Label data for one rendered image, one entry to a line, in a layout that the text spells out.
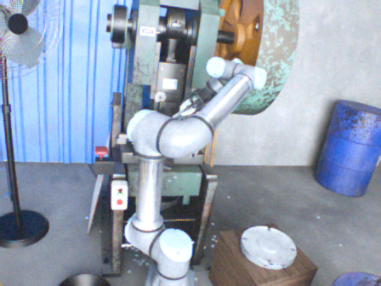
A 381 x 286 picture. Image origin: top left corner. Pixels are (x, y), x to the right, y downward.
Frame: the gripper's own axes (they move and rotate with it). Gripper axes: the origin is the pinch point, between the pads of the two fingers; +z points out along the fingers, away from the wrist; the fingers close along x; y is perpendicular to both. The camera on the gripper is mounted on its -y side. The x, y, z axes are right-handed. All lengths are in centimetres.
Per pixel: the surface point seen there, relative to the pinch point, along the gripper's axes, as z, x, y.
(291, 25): -59, -2, -16
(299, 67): -35, 17, -210
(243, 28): -38, -19, -38
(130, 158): 39.6, 1.9, 2.0
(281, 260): 3, 86, 1
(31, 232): 127, 1, 23
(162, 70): 1.3, -24.1, -11.0
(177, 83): 1.5, -14.9, -16.4
